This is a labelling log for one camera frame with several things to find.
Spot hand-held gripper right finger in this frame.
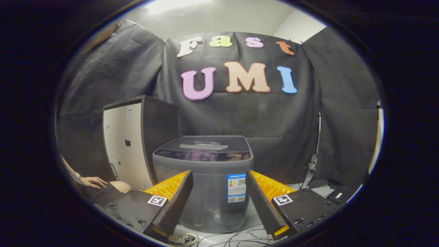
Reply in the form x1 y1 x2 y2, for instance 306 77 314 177
246 169 343 240

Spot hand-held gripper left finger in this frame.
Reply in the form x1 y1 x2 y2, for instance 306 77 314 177
90 170 193 240

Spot grey washing machine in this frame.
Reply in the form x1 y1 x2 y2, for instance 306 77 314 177
152 135 254 234

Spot person's shoe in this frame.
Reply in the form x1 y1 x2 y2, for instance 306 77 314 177
170 232 199 246

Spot person's leg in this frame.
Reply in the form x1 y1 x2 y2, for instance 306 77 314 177
86 181 132 206

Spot thin metal light stand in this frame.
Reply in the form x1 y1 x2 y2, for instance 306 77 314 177
302 111 323 189

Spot cabinet with white door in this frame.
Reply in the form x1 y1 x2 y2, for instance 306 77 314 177
102 95 179 191

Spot black device with white label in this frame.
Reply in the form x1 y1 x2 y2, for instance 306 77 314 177
326 186 357 205

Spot black backdrop cloth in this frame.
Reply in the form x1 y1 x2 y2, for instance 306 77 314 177
57 20 381 189

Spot loose floor cables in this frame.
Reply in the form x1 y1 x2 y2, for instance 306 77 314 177
195 225 275 247

